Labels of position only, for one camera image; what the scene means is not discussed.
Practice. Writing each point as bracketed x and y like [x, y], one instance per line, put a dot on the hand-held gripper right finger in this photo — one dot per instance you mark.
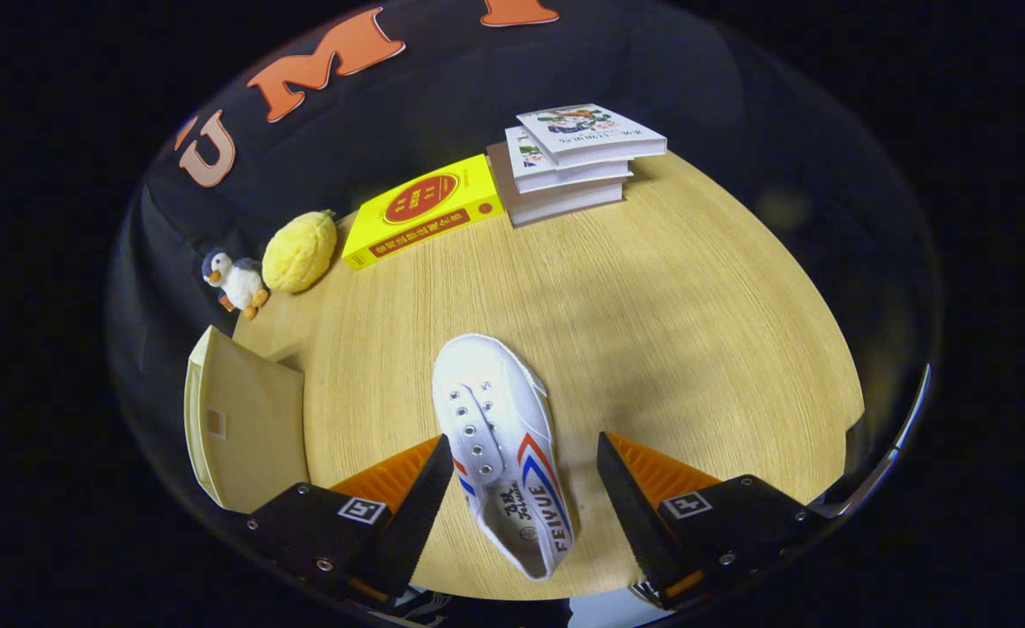
[638, 523]

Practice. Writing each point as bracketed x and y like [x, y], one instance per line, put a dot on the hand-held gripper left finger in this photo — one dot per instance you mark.
[416, 523]

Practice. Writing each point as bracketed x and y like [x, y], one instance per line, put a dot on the white canvas shoe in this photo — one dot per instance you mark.
[486, 375]

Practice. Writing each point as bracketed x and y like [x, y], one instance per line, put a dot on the beige fabric storage box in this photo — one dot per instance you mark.
[246, 436]

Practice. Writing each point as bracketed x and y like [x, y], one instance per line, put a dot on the yellow round plush toy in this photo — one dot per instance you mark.
[300, 253]

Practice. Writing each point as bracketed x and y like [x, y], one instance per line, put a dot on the penguin plush toy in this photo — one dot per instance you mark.
[237, 281]

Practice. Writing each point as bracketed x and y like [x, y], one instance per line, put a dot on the brown book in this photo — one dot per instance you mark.
[556, 206]

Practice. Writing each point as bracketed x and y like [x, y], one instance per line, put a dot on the yellow book with red circle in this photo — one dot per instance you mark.
[468, 187]

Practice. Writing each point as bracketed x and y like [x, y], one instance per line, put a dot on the white book with illustrated cover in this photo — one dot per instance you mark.
[591, 131]

